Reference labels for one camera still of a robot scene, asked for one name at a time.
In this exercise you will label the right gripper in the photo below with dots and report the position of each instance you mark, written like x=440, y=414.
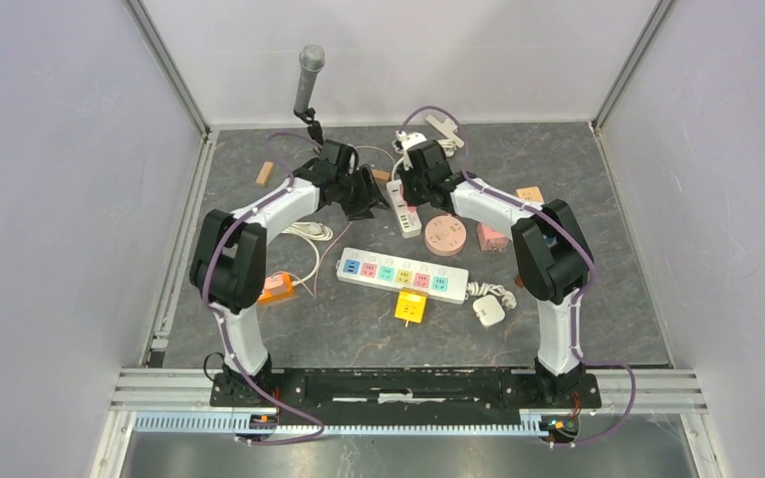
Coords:
x=405, y=175

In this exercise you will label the long white power strip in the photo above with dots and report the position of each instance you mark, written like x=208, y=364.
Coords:
x=392, y=273

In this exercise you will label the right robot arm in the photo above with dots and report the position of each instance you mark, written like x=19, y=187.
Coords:
x=553, y=258

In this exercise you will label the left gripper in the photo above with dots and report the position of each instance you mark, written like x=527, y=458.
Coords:
x=371, y=195

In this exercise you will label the round pink socket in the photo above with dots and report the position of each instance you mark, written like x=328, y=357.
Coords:
x=444, y=235

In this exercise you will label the pink cube adapter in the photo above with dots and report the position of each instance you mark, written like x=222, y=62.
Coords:
x=491, y=239

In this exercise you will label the white cube adapter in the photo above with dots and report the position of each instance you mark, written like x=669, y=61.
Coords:
x=488, y=310

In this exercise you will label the white clip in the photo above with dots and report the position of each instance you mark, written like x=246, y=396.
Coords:
x=448, y=129

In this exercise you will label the slotted cable duct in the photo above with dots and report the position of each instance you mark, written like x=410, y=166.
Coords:
x=243, y=423

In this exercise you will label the wooden block near tripod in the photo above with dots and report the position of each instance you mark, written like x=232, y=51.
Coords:
x=381, y=176

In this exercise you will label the short white power strip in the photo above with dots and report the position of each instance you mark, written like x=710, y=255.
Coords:
x=406, y=216

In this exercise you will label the beige dragon cube adapter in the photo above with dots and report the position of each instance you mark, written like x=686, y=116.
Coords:
x=531, y=194

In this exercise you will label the orange power strip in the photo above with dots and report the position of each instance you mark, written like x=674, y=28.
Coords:
x=265, y=299

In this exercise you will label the yellow cube adapter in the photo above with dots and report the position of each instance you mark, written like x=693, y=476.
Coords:
x=410, y=306

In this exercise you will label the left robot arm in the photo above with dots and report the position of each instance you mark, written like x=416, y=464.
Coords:
x=228, y=266

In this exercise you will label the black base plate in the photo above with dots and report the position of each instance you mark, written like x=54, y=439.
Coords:
x=401, y=396

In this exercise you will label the wooden block left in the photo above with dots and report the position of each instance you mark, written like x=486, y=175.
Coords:
x=265, y=173

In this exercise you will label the pink plug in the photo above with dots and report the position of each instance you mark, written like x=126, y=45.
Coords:
x=278, y=284

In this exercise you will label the grey microphone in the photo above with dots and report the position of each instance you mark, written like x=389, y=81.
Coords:
x=312, y=62

